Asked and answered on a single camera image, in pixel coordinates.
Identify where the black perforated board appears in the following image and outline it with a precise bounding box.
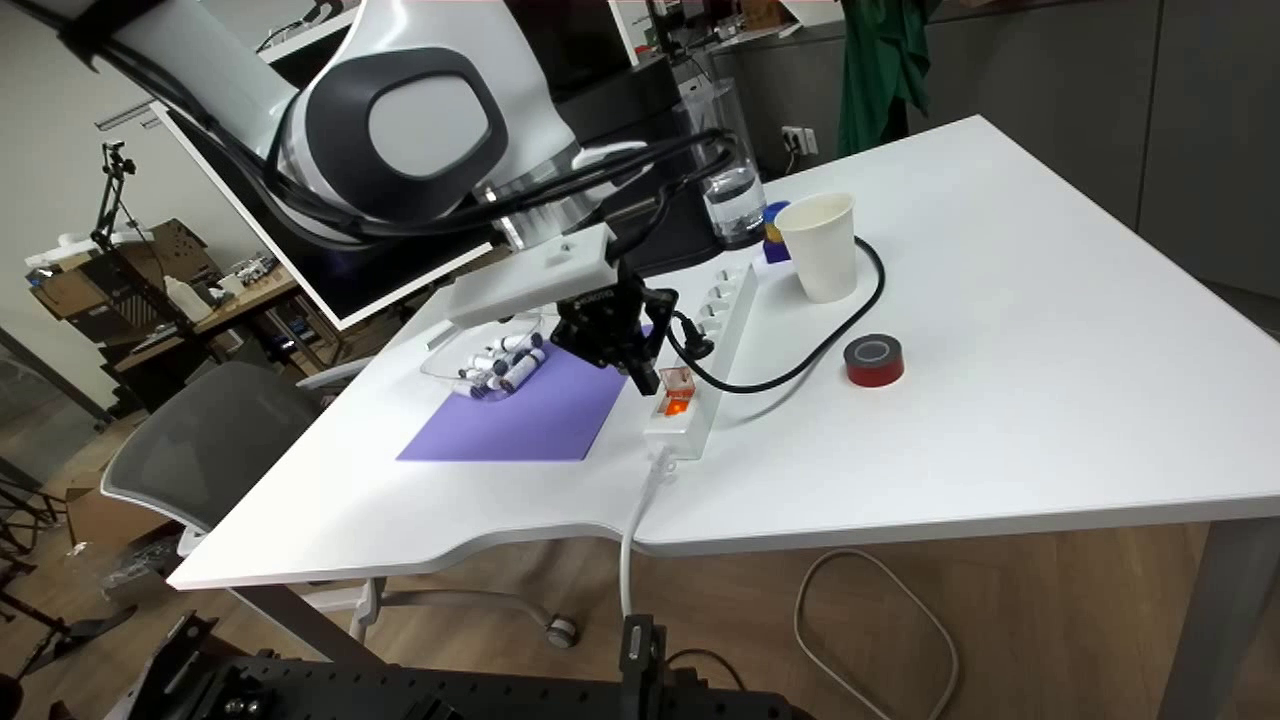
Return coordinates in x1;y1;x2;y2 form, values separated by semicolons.
122;609;815;720

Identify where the red tape roll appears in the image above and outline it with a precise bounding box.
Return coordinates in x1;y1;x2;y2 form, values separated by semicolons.
838;334;912;393

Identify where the white paper cup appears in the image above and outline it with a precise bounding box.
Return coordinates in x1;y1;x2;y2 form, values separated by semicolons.
772;188;858;306

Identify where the grey office chair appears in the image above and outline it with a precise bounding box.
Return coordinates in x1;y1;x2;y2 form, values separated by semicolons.
95;358;393;647

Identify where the green cloth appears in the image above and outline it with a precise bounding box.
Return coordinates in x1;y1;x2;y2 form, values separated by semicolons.
837;0;940;159

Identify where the cluttered wooden side desk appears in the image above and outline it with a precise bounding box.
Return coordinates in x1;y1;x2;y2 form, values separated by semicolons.
18;218;306;379

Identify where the purple mat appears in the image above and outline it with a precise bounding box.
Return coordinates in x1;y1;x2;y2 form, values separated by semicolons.
395;314;657;469

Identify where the white power strip cable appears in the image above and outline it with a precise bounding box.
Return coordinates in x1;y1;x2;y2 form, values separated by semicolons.
610;446;673;625

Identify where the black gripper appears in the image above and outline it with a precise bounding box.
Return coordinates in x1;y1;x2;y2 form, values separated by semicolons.
549;277;679;399

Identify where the small blue orange object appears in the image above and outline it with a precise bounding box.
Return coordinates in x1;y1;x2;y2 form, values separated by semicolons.
758;198;797;269

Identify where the white power strip orange switch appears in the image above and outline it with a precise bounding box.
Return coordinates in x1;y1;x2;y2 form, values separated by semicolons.
641;254;766;463

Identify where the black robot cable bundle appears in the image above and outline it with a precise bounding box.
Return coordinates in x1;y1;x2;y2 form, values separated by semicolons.
95;35;737;255

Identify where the white looped cable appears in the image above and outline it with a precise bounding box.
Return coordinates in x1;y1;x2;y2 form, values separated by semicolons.
791;544;964;720

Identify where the grey table leg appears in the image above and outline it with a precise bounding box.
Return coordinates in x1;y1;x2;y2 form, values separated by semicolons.
1154;517;1280;720

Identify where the black plug with cable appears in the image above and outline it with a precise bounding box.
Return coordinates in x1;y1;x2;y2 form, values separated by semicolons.
657;234;893;399

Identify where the small tripod with camera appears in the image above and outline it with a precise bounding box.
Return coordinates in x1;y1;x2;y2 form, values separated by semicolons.
89;135;145;254

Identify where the white framed monitor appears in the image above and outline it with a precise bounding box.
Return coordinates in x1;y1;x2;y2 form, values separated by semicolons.
150;96;535;337

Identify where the white cylindrical capsule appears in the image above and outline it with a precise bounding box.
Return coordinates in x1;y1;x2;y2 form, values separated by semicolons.
491;334;545;370
456;349;507;393
495;358;550;399

